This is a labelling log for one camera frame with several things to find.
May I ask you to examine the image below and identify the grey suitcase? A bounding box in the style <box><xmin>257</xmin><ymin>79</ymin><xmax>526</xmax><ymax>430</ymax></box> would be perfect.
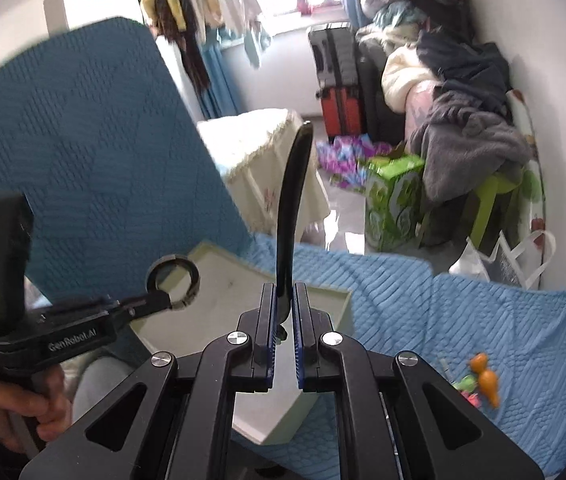
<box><xmin>307</xmin><ymin>24</ymin><xmax>360</xmax><ymax>92</ymax></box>

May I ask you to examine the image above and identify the dark clothes heap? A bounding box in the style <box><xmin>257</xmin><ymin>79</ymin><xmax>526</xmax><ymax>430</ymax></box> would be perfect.
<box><xmin>414</xmin><ymin>29</ymin><xmax>512</xmax><ymax>111</ymax></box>

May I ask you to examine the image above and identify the black bangle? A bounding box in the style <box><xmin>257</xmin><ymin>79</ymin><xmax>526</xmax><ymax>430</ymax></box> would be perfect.
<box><xmin>145</xmin><ymin>257</ymin><xmax>200</xmax><ymax>311</ymax></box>

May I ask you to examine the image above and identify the colourful wrapping paper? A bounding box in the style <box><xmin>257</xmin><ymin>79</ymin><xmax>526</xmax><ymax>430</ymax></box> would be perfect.
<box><xmin>315</xmin><ymin>134</ymin><xmax>396</xmax><ymax>192</ymax></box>

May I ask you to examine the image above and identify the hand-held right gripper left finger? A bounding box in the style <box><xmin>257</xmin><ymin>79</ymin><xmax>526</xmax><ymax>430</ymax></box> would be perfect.
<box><xmin>18</xmin><ymin>284</ymin><xmax>280</xmax><ymax>480</ymax></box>

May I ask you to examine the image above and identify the blue curtain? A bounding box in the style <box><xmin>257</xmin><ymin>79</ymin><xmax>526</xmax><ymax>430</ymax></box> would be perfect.
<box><xmin>197</xmin><ymin>30</ymin><xmax>240</xmax><ymax>117</ymax></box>

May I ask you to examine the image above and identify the person's grey trouser leg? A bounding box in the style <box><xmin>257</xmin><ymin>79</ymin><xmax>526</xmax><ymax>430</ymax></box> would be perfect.
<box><xmin>70</xmin><ymin>357</ymin><xmax>138</xmax><ymax>427</ymax></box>

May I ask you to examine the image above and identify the white jewelry tray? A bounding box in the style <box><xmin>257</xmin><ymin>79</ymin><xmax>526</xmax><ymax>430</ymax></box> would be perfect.
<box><xmin>130</xmin><ymin>241</ymin><xmax>354</xmax><ymax>446</ymax></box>

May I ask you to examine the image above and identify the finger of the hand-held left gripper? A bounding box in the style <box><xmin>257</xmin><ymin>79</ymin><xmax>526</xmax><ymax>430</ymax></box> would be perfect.
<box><xmin>113</xmin><ymin>300</ymin><xmax>173</xmax><ymax>322</ymax></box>
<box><xmin>98</xmin><ymin>291</ymin><xmax>171</xmax><ymax>311</ymax></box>

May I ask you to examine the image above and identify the white carrier bag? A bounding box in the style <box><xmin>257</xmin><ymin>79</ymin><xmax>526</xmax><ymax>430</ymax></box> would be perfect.
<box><xmin>449</xmin><ymin>229</ymin><xmax>557</xmax><ymax>292</ymax></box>

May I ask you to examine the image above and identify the cream fluffy blanket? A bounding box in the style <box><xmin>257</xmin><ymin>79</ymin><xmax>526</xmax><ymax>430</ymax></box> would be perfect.
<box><xmin>380</xmin><ymin>44</ymin><xmax>444</xmax><ymax>112</ymax></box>

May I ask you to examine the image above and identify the dark brown hanging scarf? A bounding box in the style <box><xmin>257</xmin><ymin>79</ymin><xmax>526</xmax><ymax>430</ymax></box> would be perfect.
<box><xmin>154</xmin><ymin>0</ymin><xmax>212</xmax><ymax>92</ymax></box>

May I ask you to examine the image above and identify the black headband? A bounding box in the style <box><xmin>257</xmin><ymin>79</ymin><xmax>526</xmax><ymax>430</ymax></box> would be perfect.
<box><xmin>273</xmin><ymin>122</ymin><xmax>314</xmax><ymax>333</ymax></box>

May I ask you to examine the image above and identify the green cardboard box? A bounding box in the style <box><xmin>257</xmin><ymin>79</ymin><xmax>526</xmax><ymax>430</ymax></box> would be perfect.
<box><xmin>362</xmin><ymin>154</ymin><xmax>426</xmax><ymax>253</ymax></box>

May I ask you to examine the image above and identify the black suitcase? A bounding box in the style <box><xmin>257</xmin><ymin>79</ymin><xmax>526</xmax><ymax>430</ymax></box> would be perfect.
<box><xmin>357</xmin><ymin>40</ymin><xmax>406</xmax><ymax>143</ymax></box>

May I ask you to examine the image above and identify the grey fleece blanket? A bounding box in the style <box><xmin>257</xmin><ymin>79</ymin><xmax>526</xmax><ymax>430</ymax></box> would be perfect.
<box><xmin>407</xmin><ymin>89</ymin><xmax>534</xmax><ymax>202</ymax></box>

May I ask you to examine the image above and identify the teal quilted cushion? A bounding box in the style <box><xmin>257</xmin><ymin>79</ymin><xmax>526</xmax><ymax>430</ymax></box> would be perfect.
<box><xmin>0</xmin><ymin>16</ymin><xmax>250</xmax><ymax>311</ymax></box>

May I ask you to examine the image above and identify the green plastic stool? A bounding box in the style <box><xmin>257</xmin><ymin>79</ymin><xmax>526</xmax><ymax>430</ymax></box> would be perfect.
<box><xmin>467</xmin><ymin>170</ymin><xmax>524</xmax><ymax>257</ymax></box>

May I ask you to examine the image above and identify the green pink hair clip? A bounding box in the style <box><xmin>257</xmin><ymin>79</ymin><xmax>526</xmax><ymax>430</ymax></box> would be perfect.
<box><xmin>452</xmin><ymin>376</ymin><xmax>482</xmax><ymax>407</ymax></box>

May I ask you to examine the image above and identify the floral printed board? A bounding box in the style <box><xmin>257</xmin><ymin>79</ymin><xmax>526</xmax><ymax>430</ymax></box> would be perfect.
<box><xmin>507</xmin><ymin>89</ymin><xmax>546</xmax><ymax>241</ymax></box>

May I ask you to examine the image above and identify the light blue quilted cover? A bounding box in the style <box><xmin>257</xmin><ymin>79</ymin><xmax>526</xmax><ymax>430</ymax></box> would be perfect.
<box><xmin>228</xmin><ymin>232</ymin><xmax>566</xmax><ymax>480</ymax></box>

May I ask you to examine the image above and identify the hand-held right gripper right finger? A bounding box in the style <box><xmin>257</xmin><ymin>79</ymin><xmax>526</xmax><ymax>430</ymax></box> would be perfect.
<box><xmin>293</xmin><ymin>284</ymin><xmax>546</xmax><ymax>480</ymax></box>

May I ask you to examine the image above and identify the red suitcase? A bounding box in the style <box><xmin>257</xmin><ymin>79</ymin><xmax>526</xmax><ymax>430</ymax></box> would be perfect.
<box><xmin>315</xmin><ymin>84</ymin><xmax>366</xmax><ymax>142</ymax></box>

